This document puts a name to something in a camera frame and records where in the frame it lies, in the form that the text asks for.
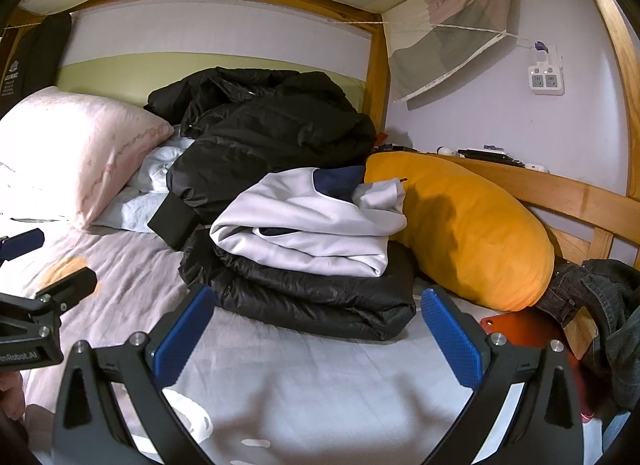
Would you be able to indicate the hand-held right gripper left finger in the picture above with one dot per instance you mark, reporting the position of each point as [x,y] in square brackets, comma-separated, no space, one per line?
[182,340]

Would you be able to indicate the wooden bed frame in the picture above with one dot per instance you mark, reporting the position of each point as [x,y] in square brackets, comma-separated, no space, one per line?
[377,95]

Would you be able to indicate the black printed poster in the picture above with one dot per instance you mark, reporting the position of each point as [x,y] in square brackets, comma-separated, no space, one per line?
[45,55]

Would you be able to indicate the white wall socket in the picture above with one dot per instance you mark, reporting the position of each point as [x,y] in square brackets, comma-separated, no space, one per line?
[546,80]

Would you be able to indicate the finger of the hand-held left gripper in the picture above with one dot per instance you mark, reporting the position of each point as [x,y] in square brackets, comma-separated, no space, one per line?
[70,285]
[22,242]

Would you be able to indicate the person's left hand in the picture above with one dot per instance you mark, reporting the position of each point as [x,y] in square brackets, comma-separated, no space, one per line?
[11,395]

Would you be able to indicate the red flat board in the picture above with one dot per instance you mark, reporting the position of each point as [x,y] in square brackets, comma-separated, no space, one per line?
[530,332]

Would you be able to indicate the pale blue quilt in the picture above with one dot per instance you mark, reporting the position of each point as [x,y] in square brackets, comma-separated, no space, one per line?
[145,185]

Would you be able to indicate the dark denim jeans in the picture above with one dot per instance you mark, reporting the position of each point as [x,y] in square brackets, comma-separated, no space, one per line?
[605,315]

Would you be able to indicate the white and navy varsity jacket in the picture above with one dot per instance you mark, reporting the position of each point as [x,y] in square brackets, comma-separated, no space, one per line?
[310,225]

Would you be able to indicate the yellow pillow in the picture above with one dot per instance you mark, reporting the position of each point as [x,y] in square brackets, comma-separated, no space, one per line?
[465,235]

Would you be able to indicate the black quilted jacket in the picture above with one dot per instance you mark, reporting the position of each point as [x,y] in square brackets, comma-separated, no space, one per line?
[310,300]

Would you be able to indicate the black puffer jacket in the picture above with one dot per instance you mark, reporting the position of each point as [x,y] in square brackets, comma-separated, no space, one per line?
[275,135]

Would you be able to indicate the pink floral pillow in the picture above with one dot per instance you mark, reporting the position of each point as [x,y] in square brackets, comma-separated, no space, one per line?
[75,145]

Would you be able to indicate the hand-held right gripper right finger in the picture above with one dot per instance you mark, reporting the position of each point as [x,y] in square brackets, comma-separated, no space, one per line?
[450,335]

